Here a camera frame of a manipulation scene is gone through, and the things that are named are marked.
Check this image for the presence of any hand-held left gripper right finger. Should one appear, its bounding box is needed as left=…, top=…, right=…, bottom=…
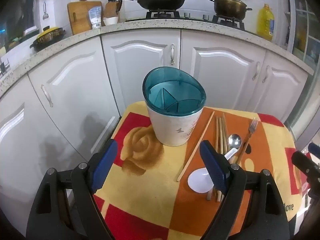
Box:
left=199, top=140, right=290, bottom=240

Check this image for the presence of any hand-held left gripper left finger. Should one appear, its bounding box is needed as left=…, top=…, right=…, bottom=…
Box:
left=25, top=139, right=118, bottom=240

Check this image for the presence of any white plastic spoon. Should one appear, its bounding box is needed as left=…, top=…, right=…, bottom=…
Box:
left=187, top=148, right=238, bottom=193

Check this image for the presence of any wooden chopstick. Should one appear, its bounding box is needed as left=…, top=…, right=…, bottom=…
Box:
left=206, top=117, right=220, bottom=201
left=177, top=111, right=215, bottom=182
left=214, top=117, right=224, bottom=202
left=217, top=113, right=229, bottom=202

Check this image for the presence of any metal spoon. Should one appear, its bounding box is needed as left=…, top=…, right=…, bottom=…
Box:
left=225, top=134, right=242, bottom=164

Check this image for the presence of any white utensil holder teal lid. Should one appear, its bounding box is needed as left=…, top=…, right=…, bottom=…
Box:
left=142, top=66, right=207, bottom=147

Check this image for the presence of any metal fork wooden handle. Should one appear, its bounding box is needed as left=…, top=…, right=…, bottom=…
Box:
left=234, top=117, right=259, bottom=166

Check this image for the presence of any printed rose blanket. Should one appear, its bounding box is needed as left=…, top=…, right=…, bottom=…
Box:
left=94, top=101, right=297, bottom=240

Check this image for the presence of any white cabinet door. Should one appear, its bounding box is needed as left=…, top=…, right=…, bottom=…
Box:
left=101, top=29, right=182, bottom=119
left=254, top=51, right=309, bottom=130
left=0, top=74, right=118, bottom=205
left=180, top=29, right=267, bottom=120
left=27, top=35, right=123, bottom=155

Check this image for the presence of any glass door cabinet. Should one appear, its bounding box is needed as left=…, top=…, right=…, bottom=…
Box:
left=285, top=0, right=320, bottom=63

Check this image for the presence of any yellow oil bottle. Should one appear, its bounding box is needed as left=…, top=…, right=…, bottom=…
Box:
left=257, top=4, right=275, bottom=42

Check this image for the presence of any yellow black casserole dish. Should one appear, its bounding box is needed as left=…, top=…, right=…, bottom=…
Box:
left=30, top=26, right=66, bottom=52

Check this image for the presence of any white bowl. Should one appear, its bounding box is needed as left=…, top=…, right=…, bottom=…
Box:
left=103, top=16, right=119, bottom=26

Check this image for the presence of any speckled kitchen countertop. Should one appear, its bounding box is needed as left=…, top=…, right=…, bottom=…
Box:
left=0, top=19, right=314, bottom=100

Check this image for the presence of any white blue packet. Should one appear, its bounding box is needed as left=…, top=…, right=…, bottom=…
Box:
left=89, top=6, right=103, bottom=29

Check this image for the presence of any wooden cutting board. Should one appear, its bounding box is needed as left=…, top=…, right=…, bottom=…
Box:
left=67, top=1, right=104, bottom=35

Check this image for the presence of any white food container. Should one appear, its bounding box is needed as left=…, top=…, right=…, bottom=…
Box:
left=24, top=26, right=40, bottom=37

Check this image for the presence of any wooden knife block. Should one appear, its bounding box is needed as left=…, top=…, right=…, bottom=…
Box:
left=103, top=0, right=123, bottom=19

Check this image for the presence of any bronze cooking pot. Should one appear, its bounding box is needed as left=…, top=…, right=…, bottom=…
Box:
left=205, top=0, right=253, bottom=20

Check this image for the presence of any black gas stove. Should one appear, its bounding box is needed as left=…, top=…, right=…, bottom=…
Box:
left=126, top=8, right=252, bottom=32

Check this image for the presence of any dark window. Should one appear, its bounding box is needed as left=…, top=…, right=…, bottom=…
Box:
left=0, top=0, right=38, bottom=53

